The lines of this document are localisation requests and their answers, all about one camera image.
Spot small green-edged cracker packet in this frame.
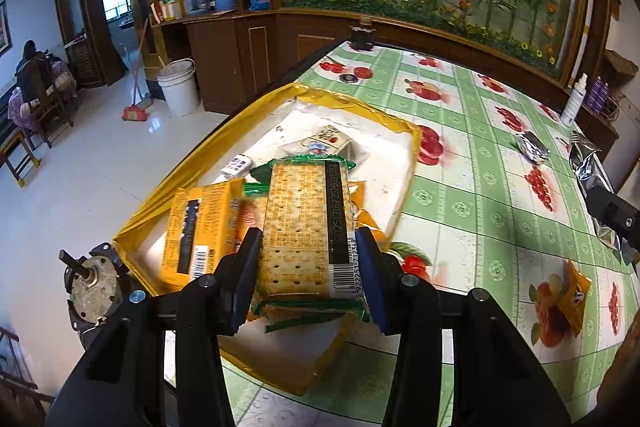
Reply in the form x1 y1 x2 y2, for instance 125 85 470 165
243 164 274 198

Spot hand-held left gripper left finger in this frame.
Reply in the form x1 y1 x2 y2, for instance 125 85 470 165
45 228 263 427

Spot orange snack packet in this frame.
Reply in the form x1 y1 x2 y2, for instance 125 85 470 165
554 258 594 339
349 180 392 254

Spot grey electric motor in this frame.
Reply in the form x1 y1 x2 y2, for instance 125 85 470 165
57 242 132 335

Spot wooden cabinet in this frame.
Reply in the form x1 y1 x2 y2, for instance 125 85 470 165
149 8 283 116

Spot wicker basket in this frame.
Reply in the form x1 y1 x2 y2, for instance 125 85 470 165
599 91 622 124

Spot orange biscuit packet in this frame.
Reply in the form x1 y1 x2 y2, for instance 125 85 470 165
159 181 247 294

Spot black-and-white candy packet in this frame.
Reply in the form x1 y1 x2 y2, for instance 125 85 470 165
219 153 252 181

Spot large green-edged cracker packet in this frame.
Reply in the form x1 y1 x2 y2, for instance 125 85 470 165
254 156 372 323

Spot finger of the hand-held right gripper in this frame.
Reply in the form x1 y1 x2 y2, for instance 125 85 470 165
584 184 640 255

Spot purple bottles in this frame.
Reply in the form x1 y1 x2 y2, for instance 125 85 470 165
585 77 610 115

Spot small silver foil packet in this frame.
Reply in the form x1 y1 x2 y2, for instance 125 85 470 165
514 131 552 166

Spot framed wall picture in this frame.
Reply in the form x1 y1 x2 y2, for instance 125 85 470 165
0 1 13 56

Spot red broom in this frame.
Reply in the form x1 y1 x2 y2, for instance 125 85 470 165
121 18 154 124

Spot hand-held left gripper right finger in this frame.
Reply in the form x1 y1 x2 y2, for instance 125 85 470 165
356 227 573 427

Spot white plastic bucket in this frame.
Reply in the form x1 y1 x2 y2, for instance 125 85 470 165
157 58 202 118

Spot clear brown cake packet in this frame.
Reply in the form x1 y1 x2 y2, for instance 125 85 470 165
299 123 372 168

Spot white spray bottle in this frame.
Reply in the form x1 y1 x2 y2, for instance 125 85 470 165
560 73 589 128

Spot large silver foil packet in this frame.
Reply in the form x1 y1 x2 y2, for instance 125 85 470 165
569 131 638 265

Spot small dark jar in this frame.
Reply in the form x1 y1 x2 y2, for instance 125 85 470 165
349 18 377 52

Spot red-and-white box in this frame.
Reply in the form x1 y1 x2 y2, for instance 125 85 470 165
150 1 187 24

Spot wooden chair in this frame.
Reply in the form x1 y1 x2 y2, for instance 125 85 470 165
0 124 43 188

